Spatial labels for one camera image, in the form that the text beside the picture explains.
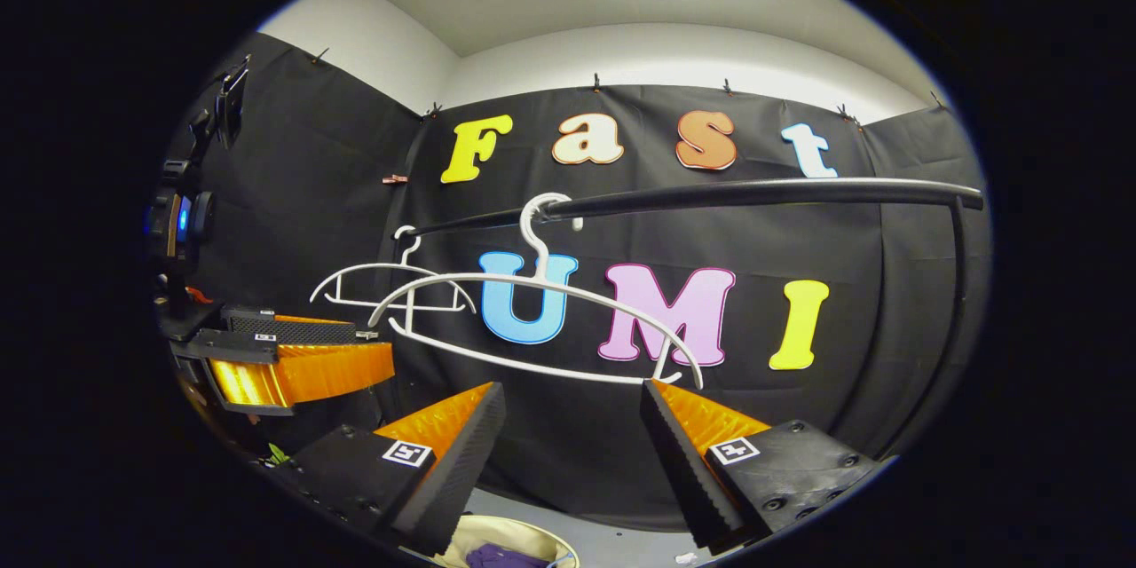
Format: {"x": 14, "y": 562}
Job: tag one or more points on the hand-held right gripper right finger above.
{"x": 688, "y": 470}

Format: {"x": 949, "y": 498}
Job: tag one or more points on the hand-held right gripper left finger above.
{"x": 448, "y": 479}

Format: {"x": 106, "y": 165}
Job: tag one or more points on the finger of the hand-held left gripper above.
{"x": 337, "y": 368}
{"x": 293, "y": 328}

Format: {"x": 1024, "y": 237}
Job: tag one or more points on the beige laundry hamper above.
{"x": 484, "y": 532}

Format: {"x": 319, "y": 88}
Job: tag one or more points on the white plastic hanger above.
{"x": 543, "y": 277}
{"x": 382, "y": 266}

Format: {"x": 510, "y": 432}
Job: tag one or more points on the black backdrop cloth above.
{"x": 577, "y": 426}

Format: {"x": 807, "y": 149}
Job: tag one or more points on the row of black backdrop clips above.
{"x": 596, "y": 84}

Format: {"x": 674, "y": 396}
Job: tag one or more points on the black clothes rail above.
{"x": 754, "y": 193}

